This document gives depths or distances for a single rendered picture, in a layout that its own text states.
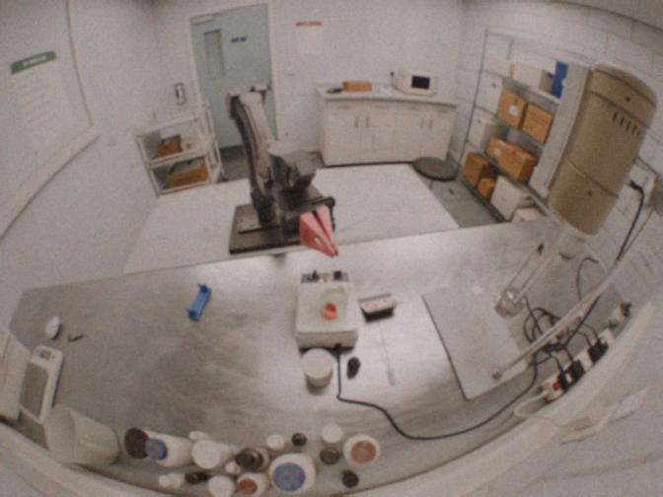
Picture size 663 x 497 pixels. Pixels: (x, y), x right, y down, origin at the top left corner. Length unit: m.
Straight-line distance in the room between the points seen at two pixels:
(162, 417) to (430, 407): 0.58
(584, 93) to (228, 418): 0.80
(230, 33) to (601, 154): 3.25
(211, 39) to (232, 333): 3.12
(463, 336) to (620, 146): 0.51
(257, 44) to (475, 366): 3.28
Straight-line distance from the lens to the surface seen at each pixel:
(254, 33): 3.26
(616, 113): 0.38
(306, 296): 0.54
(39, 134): 1.85
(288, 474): 0.41
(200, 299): 0.71
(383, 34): 3.50
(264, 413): 0.56
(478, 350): 0.65
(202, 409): 0.60
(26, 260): 1.64
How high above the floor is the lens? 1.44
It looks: 46 degrees down
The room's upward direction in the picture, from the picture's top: straight up
